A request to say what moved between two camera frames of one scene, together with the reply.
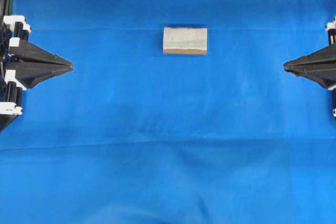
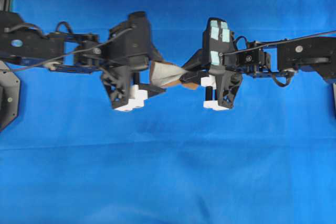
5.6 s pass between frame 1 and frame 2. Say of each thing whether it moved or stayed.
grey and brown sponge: moved
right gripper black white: moved
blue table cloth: stayed
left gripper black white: moved
